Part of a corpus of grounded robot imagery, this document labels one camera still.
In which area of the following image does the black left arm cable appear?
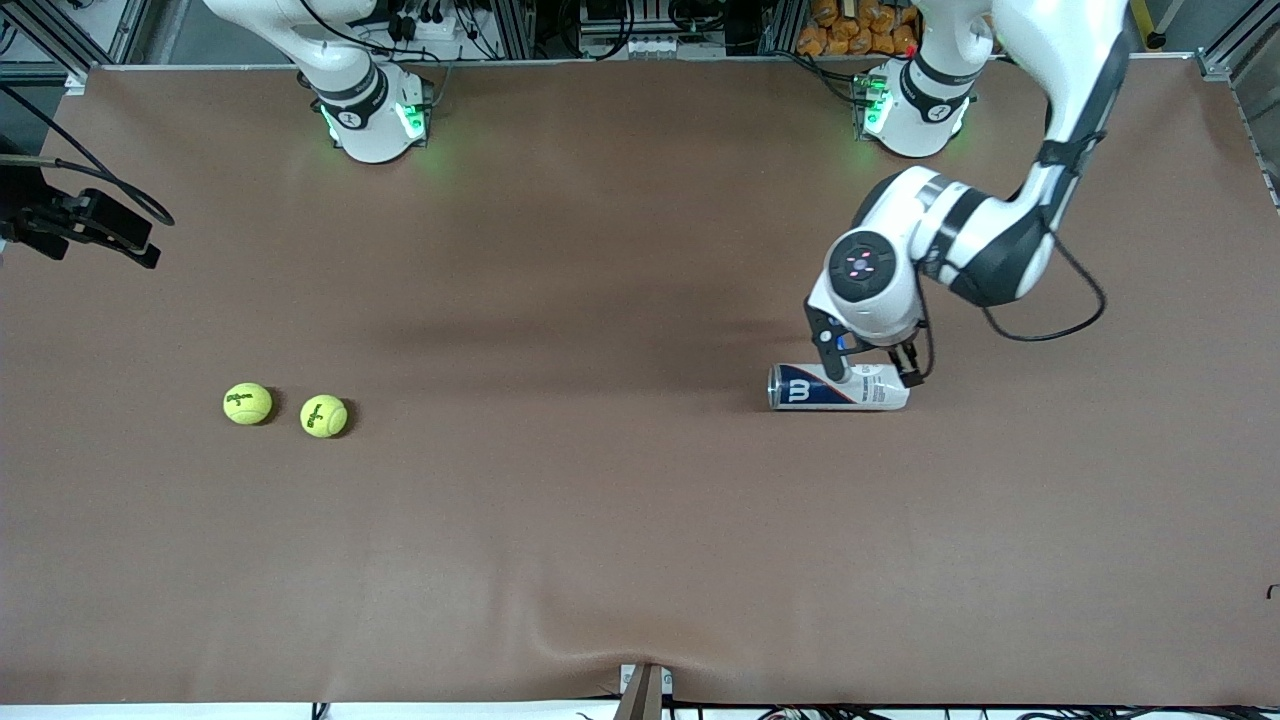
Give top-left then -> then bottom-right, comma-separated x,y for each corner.
905,135 -> 1108,387

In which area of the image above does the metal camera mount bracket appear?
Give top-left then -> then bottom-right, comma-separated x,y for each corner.
618,662 -> 675,720

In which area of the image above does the black base cable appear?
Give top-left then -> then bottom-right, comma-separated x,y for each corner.
780,48 -> 863,101

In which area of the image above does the brown table mat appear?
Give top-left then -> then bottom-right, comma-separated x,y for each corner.
0,55 -> 1280,707

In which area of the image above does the yellow Wilson tennis ball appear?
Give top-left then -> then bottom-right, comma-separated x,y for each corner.
299,393 -> 350,440
222,381 -> 274,427

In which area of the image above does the white power strip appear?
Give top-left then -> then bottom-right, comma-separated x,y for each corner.
385,5 -> 471,43

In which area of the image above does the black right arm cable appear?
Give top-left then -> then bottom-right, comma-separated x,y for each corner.
0,85 -> 176,227

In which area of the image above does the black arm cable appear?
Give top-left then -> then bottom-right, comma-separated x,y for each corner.
0,85 -> 176,227
905,135 -> 1108,387

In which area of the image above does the Wilson tennis ball can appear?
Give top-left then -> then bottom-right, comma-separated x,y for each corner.
767,362 -> 912,412

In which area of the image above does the aluminium frame post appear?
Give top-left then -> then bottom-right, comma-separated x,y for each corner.
0,0 -> 151,96
1195,0 -> 1280,211

